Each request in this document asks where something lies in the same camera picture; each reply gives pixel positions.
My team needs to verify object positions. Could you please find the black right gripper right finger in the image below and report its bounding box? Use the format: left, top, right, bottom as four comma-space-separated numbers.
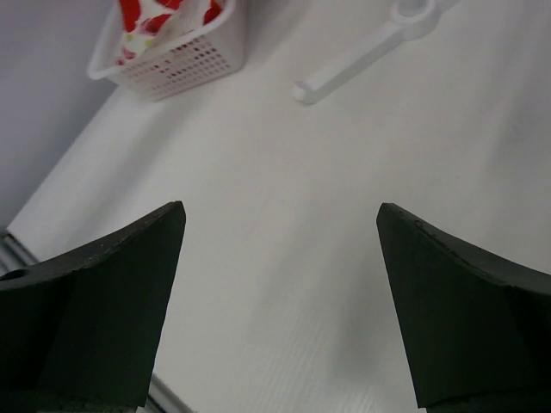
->
376, 203, 550, 409

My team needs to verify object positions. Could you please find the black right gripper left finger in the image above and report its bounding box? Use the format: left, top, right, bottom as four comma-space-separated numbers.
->
1, 201, 186, 407

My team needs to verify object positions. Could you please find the red poppy print skirt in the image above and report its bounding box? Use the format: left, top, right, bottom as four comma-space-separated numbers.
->
114, 0, 226, 65

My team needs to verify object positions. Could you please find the white plastic laundry basket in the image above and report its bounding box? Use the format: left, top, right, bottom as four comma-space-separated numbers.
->
87, 1, 246, 102

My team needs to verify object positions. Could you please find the silver clothes rack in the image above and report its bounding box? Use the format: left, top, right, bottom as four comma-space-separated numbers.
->
292, 0, 457, 105

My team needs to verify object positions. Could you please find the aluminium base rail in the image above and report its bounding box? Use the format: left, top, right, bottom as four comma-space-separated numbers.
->
0, 229, 38, 277

